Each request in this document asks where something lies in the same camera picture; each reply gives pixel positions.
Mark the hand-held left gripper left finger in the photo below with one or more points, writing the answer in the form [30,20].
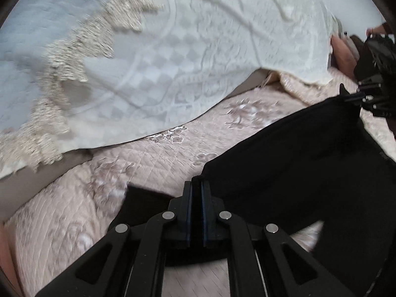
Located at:
[188,210]

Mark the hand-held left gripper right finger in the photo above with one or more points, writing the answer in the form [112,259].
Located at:
[204,210]

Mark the person's right hand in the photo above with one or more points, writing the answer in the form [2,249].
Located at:
[379,29]

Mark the pink quilted floral bedspread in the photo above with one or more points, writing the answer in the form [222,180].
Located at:
[92,198]

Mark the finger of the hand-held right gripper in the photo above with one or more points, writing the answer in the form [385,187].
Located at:
[349,94]
[372,101]

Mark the grey-blue quilted lace-trimmed cover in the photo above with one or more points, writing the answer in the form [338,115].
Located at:
[43,24]

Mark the white lace cover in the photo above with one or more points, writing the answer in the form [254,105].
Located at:
[198,58]

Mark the black pants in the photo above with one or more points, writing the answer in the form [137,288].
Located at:
[287,167]

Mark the small pink pillow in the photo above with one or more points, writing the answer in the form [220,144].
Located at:
[342,54]

